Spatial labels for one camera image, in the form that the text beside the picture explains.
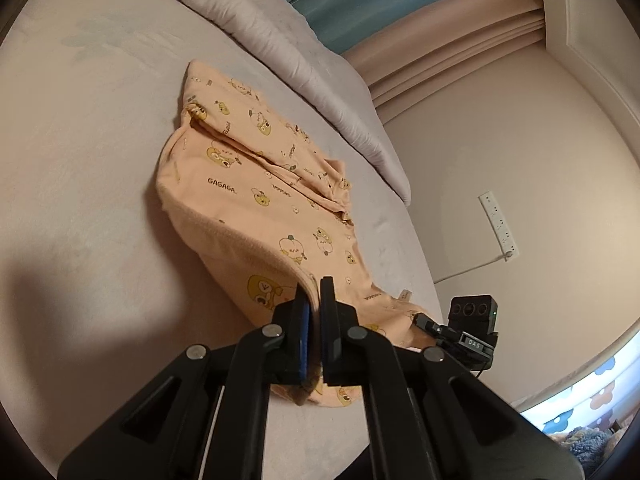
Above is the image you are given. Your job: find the white power strip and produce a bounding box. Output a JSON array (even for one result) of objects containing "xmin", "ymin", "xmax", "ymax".
[{"xmin": 478, "ymin": 190, "xmax": 520, "ymax": 262}]

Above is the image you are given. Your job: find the floral print blanket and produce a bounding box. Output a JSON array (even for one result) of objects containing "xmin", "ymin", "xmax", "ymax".
[{"xmin": 519, "ymin": 352, "xmax": 640, "ymax": 463}]

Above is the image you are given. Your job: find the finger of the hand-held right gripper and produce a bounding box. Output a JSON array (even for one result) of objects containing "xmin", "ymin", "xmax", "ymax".
[{"xmin": 410, "ymin": 312, "xmax": 447, "ymax": 342}]

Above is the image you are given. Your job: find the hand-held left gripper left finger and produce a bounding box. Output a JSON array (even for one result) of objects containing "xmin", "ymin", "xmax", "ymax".
[{"xmin": 57, "ymin": 282, "xmax": 321, "ymax": 480}]

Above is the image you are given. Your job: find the white power cable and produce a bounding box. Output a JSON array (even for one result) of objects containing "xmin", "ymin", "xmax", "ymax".
[{"xmin": 432, "ymin": 254, "xmax": 512, "ymax": 286}]

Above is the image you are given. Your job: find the grey quilt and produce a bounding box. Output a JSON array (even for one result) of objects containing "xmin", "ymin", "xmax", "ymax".
[{"xmin": 134, "ymin": 0, "xmax": 413, "ymax": 207}]

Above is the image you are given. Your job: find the orange cartoon print pajama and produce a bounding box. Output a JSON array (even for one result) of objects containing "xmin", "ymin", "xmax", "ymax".
[{"xmin": 155, "ymin": 59, "xmax": 436, "ymax": 408}]

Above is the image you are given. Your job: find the lilac bed sheet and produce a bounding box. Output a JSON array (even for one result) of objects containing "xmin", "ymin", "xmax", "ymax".
[{"xmin": 0, "ymin": 0, "xmax": 445, "ymax": 480}]

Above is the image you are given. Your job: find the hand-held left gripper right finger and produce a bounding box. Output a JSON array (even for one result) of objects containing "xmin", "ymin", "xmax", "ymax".
[{"xmin": 320, "ymin": 276, "xmax": 586, "ymax": 480}]

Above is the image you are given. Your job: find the beige pink curtain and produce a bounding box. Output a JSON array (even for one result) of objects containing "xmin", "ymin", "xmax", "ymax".
[{"xmin": 344, "ymin": 0, "xmax": 552, "ymax": 127}]

